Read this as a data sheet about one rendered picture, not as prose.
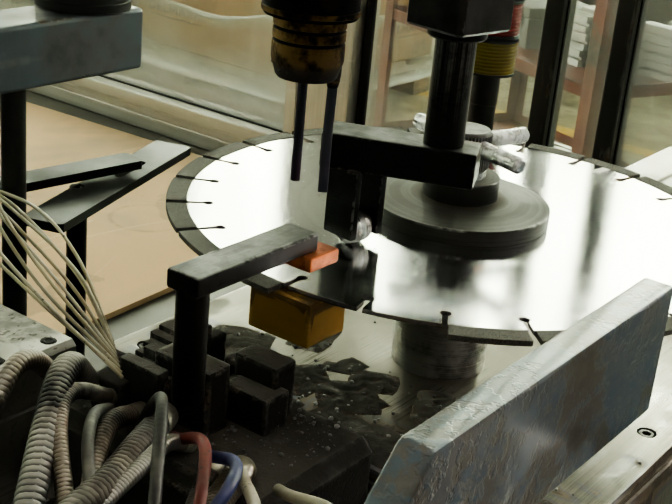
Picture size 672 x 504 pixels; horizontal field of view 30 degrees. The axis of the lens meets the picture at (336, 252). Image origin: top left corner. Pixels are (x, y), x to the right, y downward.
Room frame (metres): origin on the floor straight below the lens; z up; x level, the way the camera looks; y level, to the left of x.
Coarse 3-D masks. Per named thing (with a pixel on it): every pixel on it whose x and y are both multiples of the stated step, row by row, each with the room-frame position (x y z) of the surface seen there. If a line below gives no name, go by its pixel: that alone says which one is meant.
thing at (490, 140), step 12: (420, 120) 0.75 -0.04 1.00; (468, 132) 0.71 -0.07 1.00; (480, 132) 0.72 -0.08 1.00; (492, 132) 0.73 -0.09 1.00; (504, 132) 0.74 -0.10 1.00; (516, 132) 0.74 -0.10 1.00; (528, 132) 0.75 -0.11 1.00; (492, 144) 0.71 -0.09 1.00; (504, 144) 0.74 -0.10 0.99; (492, 156) 0.70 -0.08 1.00; (504, 156) 0.69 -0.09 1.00; (516, 156) 0.69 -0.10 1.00; (480, 168) 0.71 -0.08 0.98; (504, 168) 0.69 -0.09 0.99; (516, 168) 0.68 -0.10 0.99
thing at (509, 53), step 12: (480, 48) 1.01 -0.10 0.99; (492, 48) 1.00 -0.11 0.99; (504, 48) 1.01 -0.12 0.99; (516, 48) 1.02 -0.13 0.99; (480, 60) 1.01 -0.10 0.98; (492, 60) 1.00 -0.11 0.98; (504, 60) 1.01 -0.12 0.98; (480, 72) 1.00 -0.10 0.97; (492, 72) 1.00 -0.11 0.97; (504, 72) 1.01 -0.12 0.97
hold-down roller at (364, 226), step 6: (360, 210) 0.66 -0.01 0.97; (360, 216) 0.65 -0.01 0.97; (366, 216) 0.66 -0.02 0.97; (360, 222) 0.65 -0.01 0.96; (366, 222) 0.65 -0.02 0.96; (360, 228) 0.65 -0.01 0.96; (366, 228) 0.65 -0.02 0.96; (360, 234) 0.65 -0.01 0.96; (366, 234) 0.65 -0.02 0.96; (342, 240) 0.66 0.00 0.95; (354, 240) 0.65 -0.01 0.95; (360, 240) 0.65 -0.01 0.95
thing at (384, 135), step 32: (448, 64) 0.64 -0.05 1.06; (448, 96) 0.64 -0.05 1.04; (352, 128) 0.66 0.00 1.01; (384, 128) 0.67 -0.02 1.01; (448, 128) 0.64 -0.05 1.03; (352, 160) 0.65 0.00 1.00; (384, 160) 0.64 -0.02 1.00; (416, 160) 0.64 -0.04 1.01; (448, 160) 0.64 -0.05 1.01; (352, 192) 0.64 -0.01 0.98; (384, 192) 0.66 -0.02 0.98; (352, 224) 0.64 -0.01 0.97
